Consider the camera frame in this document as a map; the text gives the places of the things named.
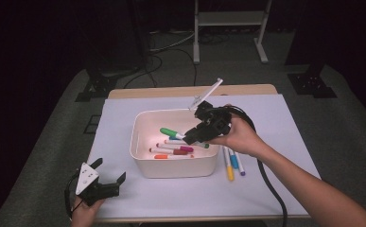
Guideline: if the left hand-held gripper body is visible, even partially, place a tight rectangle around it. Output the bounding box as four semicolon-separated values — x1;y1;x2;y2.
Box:
75;162;122;207

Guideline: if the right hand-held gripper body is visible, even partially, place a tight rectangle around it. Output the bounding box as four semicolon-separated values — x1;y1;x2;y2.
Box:
188;78;233;138

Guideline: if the dark green marker pen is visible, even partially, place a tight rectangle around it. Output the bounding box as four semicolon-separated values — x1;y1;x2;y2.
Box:
189;141;210;149

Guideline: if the magenta marker pen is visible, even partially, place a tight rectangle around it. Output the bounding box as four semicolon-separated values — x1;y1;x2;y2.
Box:
156;143;195;153

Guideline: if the peach marker pen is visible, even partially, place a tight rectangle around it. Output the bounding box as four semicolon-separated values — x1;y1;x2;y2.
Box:
164;139;189;146

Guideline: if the brown marker pen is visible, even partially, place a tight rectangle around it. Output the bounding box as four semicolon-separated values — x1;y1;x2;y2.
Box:
148;148;188;156

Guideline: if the light green marker pen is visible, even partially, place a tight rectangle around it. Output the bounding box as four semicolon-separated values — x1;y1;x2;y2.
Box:
159;127;186;140

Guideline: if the white plastic storage box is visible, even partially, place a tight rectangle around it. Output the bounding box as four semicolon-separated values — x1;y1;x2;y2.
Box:
129;108;221;179

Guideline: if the person's left hand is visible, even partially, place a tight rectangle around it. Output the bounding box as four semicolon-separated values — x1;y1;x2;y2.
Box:
70;197;106;227

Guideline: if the person's right hand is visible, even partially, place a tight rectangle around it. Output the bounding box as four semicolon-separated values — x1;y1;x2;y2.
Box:
207;104;268;159

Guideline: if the light blue marker pen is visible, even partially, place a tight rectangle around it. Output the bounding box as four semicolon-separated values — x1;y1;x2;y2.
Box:
228;148;239;169

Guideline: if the yellow marker pen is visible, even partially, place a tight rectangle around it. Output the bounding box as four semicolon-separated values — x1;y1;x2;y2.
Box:
222;146;235;183

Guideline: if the pale lavender table mat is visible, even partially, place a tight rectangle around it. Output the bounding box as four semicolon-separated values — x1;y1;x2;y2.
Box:
86;94;324;220

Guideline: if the black stand with legs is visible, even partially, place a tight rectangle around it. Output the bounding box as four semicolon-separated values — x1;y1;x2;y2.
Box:
75;0;151;103

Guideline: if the white metal stand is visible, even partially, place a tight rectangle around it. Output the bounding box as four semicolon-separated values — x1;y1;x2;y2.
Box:
192;0;273;65

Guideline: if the left hand-held gripper cable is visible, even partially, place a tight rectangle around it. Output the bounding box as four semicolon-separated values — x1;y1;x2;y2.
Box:
63;172;80;220

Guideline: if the hand-held gripper cable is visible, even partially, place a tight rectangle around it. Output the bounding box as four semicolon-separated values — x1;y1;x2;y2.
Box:
63;172;80;220
219;105;288;227

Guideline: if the dark square floor frame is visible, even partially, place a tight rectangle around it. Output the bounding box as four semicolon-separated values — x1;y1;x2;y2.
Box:
82;114;102;135

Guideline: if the black floor cable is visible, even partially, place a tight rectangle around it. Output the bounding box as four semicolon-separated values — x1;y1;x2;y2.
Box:
123;51;164;89
170;46;199;87

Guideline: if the tangled black cable bundle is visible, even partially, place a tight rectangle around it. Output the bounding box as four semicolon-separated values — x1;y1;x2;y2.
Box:
199;31;234;45

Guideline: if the right hand-held gripper cable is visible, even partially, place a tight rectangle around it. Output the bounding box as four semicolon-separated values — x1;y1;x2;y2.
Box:
219;105;288;227

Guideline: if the grey floor cable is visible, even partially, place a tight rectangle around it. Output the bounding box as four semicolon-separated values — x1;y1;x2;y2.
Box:
148;31;196;53

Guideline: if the black stand with base plate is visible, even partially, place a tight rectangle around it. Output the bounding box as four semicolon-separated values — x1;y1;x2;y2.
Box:
286;60;339;99

